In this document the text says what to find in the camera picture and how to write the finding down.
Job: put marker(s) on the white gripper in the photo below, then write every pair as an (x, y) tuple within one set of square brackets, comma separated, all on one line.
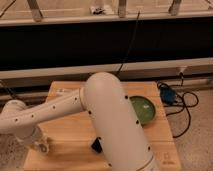
[(41, 145)]

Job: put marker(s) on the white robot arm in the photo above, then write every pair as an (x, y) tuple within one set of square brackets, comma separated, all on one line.
[(103, 97)]

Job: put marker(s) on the green ceramic bowl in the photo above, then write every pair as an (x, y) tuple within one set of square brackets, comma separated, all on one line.
[(144, 108)]

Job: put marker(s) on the wooden table board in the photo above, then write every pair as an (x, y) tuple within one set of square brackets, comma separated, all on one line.
[(71, 138)]

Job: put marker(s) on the clear plastic bottle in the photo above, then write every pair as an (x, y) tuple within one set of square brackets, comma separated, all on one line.
[(62, 91)]

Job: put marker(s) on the black smartphone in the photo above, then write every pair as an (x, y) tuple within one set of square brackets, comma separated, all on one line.
[(96, 146)]

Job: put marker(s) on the blue power adapter box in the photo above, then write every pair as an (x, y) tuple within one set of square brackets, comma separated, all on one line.
[(167, 95)]

